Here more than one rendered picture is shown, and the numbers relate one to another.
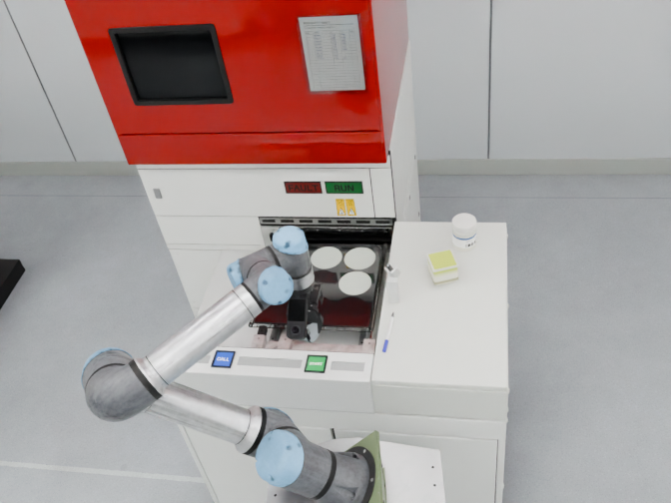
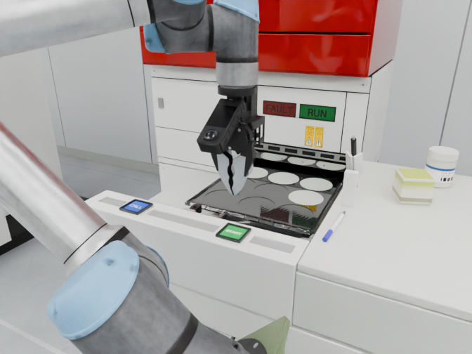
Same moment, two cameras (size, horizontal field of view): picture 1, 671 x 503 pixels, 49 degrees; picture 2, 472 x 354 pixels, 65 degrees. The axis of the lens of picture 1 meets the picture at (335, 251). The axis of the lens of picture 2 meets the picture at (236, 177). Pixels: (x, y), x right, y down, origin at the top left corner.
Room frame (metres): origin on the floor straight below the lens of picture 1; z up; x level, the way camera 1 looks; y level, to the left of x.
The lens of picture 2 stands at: (0.60, -0.03, 1.37)
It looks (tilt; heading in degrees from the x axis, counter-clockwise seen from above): 22 degrees down; 11
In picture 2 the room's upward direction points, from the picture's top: straight up
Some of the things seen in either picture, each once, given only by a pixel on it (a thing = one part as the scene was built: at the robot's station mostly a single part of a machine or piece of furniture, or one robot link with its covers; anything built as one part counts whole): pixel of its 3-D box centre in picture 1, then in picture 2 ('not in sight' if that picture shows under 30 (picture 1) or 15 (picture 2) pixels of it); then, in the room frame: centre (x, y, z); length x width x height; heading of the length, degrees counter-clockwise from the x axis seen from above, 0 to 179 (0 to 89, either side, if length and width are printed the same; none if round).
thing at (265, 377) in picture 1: (275, 378); (185, 247); (1.29, 0.22, 0.89); 0.55 x 0.09 x 0.14; 74
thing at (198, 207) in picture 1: (269, 205); (246, 126); (1.89, 0.19, 1.02); 0.82 x 0.03 x 0.40; 74
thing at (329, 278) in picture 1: (321, 282); (270, 191); (1.62, 0.06, 0.90); 0.34 x 0.34 x 0.01; 74
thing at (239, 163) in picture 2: (316, 325); (244, 171); (1.27, 0.08, 1.09); 0.06 x 0.03 x 0.09; 163
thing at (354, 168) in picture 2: (392, 279); (352, 175); (1.45, -0.14, 1.03); 0.06 x 0.04 x 0.13; 164
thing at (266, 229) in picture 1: (327, 237); (289, 168); (1.83, 0.02, 0.89); 0.44 x 0.02 x 0.10; 74
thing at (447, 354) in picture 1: (445, 310); (407, 238); (1.42, -0.28, 0.89); 0.62 x 0.35 x 0.14; 164
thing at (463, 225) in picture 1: (464, 233); (440, 166); (1.61, -0.39, 1.01); 0.07 x 0.07 x 0.10
